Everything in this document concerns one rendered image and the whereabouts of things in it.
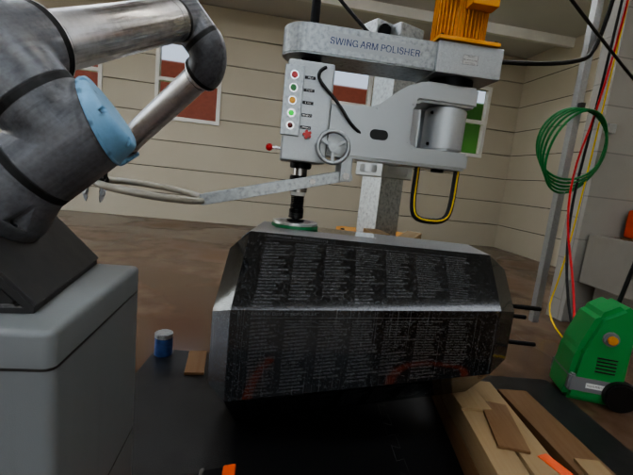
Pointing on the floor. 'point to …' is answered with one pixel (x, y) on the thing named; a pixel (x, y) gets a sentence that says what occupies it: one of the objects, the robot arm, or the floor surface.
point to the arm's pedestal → (71, 379)
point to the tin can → (163, 343)
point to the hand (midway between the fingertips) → (92, 198)
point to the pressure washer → (597, 353)
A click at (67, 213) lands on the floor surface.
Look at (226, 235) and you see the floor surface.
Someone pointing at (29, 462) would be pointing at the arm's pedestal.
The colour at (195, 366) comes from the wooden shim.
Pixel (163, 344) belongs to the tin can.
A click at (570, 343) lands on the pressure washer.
